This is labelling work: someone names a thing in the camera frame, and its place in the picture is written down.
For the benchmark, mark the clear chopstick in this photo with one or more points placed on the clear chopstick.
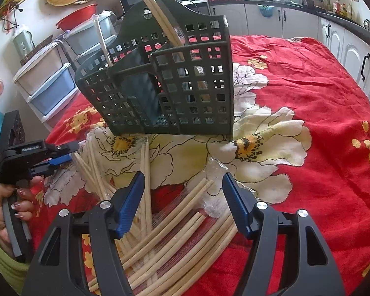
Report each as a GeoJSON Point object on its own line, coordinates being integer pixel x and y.
{"type": "Point", "coordinates": [102, 43]}

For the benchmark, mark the white drawer tower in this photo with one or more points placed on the white drawer tower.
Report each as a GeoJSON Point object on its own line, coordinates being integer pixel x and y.
{"type": "Point", "coordinates": [46, 83]}

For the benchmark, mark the wooden chopstick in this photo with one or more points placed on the wooden chopstick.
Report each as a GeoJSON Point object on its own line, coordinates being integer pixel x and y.
{"type": "Point", "coordinates": [164, 21]}
{"type": "Point", "coordinates": [155, 14]}

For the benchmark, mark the person's left forearm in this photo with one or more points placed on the person's left forearm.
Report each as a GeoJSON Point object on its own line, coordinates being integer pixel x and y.
{"type": "Point", "coordinates": [6, 268]}

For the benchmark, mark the clear plastic wrapper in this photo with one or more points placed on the clear plastic wrapper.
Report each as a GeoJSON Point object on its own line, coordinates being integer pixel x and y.
{"type": "Point", "coordinates": [216, 168]}
{"type": "Point", "coordinates": [215, 208]}

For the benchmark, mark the row of condiment bottles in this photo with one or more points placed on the row of condiment bottles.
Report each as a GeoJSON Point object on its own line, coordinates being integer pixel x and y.
{"type": "Point", "coordinates": [342, 9]}

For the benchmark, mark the pile of wooden chopsticks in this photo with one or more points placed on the pile of wooden chopsticks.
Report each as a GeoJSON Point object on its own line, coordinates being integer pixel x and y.
{"type": "Point", "coordinates": [178, 222]}

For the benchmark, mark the black countertop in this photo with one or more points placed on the black countertop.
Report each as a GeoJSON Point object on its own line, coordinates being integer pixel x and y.
{"type": "Point", "coordinates": [336, 17]}

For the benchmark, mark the red plastic basin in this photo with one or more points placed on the red plastic basin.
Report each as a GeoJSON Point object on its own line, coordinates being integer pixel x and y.
{"type": "Point", "coordinates": [77, 15]}

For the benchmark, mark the grey-blue drawer tower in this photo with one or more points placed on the grey-blue drawer tower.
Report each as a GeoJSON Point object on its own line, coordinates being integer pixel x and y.
{"type": "Point", "coordinates": [89, 37]}

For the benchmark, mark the red floral blanket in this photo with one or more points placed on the red floral blanket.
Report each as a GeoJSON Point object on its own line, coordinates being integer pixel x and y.
{"type": "Point", "coordinates": [311, 160]}

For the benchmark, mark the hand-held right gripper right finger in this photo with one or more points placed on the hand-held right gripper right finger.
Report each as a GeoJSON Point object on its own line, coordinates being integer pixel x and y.
{"type": "Point", "coordinates": [237, 203]}

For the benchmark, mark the woven basket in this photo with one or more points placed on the woven basket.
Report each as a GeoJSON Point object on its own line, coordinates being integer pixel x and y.
{"type": "Point", "coordinates": [37, 51]}

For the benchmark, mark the blue hanging bin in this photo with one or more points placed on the blue hanging bin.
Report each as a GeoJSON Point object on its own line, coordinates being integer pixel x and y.
{"type": "Point", "coordinates": [266, 10]}

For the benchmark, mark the person's left hand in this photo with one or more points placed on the person's left hand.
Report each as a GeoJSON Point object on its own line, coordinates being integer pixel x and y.
{"type": "Point", "coordinates": [26, 206]}

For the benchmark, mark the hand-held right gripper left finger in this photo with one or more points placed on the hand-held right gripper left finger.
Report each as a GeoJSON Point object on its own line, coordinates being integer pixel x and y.
{"type": "Point", "coordinates": [128, 203]}

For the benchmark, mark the grey-green bottle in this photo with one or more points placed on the grey-green bottle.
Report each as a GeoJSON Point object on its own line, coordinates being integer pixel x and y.
{"type": "Point", "coordinates": [22, 44]}

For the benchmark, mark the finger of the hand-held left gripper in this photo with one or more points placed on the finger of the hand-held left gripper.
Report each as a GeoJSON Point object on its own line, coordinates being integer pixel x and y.
{"type": "Point", "coordinates": [66, 149]}
{"type": "Point", "coordinates": [58, 161]}

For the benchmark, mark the dark green utensil basket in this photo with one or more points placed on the dark green utensil basket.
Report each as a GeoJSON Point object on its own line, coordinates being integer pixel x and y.
{"type": "Point", "coordinates": [135, 80]}

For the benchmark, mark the white kitchen cabinets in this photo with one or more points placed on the white kitchen cabinets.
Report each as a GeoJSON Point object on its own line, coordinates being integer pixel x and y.
{"type": "Point", "coordinates": [299, 21]}

